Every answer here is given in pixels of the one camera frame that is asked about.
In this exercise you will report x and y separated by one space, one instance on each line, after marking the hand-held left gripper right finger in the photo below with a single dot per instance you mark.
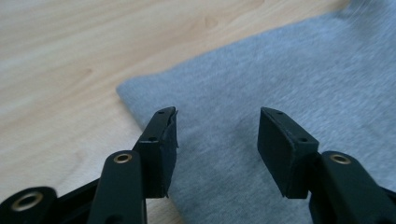
289 155

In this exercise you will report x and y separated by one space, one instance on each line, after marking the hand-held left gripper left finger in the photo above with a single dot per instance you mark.
155 155

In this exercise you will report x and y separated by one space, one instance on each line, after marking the grey shorts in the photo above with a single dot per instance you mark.
280 93

